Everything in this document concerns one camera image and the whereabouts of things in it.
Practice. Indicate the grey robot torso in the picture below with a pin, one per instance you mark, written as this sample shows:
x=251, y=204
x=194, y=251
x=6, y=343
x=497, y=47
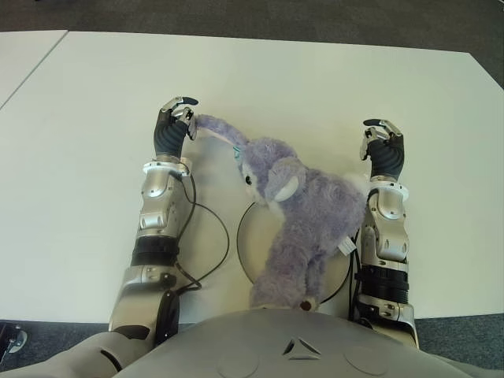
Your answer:
x=275, y=346

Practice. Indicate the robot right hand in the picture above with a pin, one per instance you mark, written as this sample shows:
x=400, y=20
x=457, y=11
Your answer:
x=388, y=157

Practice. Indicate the purple plush bunny doll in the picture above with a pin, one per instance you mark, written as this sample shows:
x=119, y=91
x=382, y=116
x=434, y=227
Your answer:
x=311, y=208

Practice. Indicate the white plate black rim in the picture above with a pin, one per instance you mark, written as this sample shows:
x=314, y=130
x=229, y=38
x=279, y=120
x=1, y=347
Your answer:
x=252, y=244

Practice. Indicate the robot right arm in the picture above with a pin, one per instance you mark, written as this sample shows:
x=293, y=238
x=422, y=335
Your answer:
x=388, y=236

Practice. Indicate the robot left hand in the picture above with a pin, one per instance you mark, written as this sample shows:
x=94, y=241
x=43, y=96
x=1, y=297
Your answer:
x=169, y=138

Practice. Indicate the metal caster wheel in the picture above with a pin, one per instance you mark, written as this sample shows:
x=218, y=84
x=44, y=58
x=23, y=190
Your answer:
x=13, y=340

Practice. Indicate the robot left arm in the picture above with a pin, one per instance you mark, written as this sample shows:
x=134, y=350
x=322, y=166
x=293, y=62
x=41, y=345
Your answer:
x=157, y=212

